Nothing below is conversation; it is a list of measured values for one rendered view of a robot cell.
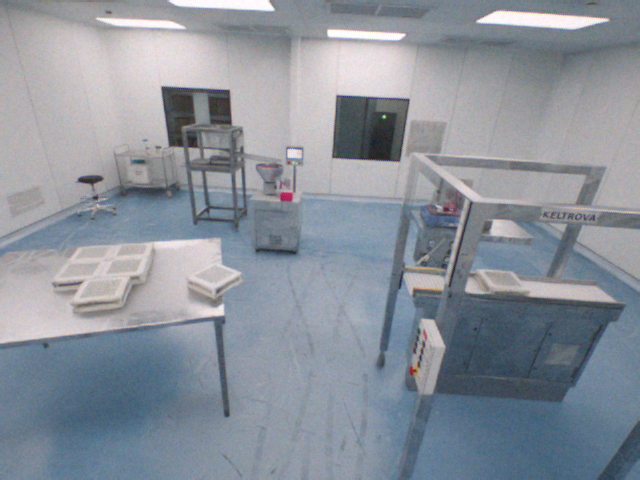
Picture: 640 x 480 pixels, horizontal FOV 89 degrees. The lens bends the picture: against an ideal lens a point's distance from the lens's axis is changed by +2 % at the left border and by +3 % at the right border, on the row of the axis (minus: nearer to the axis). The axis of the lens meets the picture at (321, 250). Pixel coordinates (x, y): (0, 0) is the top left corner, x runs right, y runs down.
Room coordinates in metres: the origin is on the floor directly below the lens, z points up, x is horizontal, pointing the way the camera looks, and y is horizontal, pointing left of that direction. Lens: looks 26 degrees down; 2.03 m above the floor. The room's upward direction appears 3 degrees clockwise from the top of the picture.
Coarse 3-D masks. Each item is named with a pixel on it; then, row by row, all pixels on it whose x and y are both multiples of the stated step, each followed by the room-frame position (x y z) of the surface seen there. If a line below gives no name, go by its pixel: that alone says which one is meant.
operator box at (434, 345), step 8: (424, 320) 1.13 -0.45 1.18; (432, 320) 1.14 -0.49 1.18; (424, 328) 1.09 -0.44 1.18; (432, 328) 1.08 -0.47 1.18; (432, 336) 1.03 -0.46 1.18; (440, 336) 1.04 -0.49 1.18; (432, 344) 0.99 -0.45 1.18; (440, 344) 0.99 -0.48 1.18; (416, 352) 1.11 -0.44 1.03; (424, 352) 1.03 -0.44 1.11; (432, 352) 0.98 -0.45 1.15; (440, 352) 0.98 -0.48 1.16; (416, 360) 1.09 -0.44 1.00; (424, 360) 1.01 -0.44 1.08; (432, 360) 0.98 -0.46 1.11; (440, 360) 0.98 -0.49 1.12; (424, 368) 0.99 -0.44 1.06; (432, 368) 0.98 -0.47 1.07; (424, 376) 0.98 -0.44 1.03; (432, 376) 0.98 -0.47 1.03; (424, 384) 0.98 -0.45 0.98; (432, 384) 0.98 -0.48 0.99; (424, 392) 0.98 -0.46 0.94
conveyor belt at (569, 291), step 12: (408, 276) 1.98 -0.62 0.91; (420, 276) 1.99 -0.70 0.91; (432, 276) 2.00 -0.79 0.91; (408, 288) 1.86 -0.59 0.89; (432, 288) 1.85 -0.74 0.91; (468, 288) 1.87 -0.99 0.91; (480, 288) 1.88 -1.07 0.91; (528, 288) 1.92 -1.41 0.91; (540, 288) 1.93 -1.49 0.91; (552, 288) 1.94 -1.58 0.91; (564, 288) 1.95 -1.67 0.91; (576, 288) 1.96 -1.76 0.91; (588, 288) 1.97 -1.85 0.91; (516, 300) 1.77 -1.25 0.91; (600, 300) 1.82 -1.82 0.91; (612, 300) 1.83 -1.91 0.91
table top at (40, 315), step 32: (32, 256) 2.04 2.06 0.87; (64, 256) 2.07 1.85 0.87; (160, 256) 2.15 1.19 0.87; (192, 256) 2.18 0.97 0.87; (0, 288) 1.63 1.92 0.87; (32, 288) 1.65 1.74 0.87; (160, 288) 1.73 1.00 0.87; (0, 320) 1.34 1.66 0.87; (32, 320) 1.36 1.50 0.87; (64, 320) 1.38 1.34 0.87; (96, 320) 1.39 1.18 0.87; (128, 320) 1.41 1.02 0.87; (160, 320) 1.42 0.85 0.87; (192, 320) 1.45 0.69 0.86
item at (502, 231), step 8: (496, 224) 1.92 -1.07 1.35; (504, 224) 1.93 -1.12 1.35; (512, 224) 1.94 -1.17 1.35; (488, 232) 1.77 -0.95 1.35; (496, 232) 1.78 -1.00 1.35; (504, 232) 1.79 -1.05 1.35; (512, 232) 1.80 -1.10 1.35; (520, 232) 1.80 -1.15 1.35; (480, 240) 1.73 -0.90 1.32; (488, 240) 1.73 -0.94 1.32; (496, 240) 1.73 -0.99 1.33; (504, 240) 1.73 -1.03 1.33; (512, 240) 1.73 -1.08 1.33; (520, 240) 1.73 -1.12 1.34; (528, 240) 1.72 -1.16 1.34
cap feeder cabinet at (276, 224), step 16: (256, 192) 4.36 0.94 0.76; (256, 208) 4.03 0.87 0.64; (272, 208) 4.03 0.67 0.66; (288, 208) 4.03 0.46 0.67; (256, 224) 4.03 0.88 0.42; (272, 224) 4.02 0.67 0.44; (288, 224) 4.02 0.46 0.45; (256, 240) 4.03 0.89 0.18; (272, 240) 4.02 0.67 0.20; (288, 240) 4.02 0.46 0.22
